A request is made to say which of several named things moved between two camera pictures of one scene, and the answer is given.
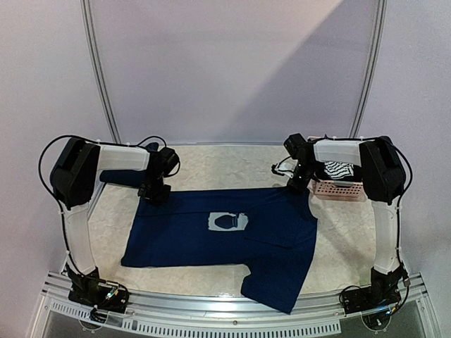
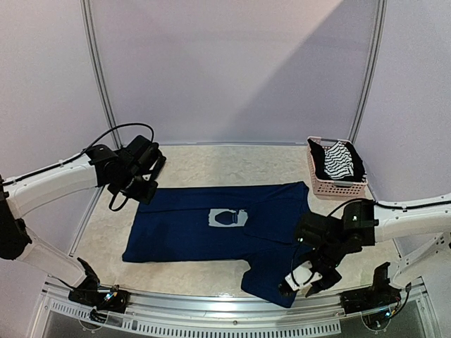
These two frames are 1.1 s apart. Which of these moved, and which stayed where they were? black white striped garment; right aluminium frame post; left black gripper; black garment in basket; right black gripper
Moved: left black gripper; right black gripper
Stayed: black garment in basket; right aluminium frame post; black white striped garment
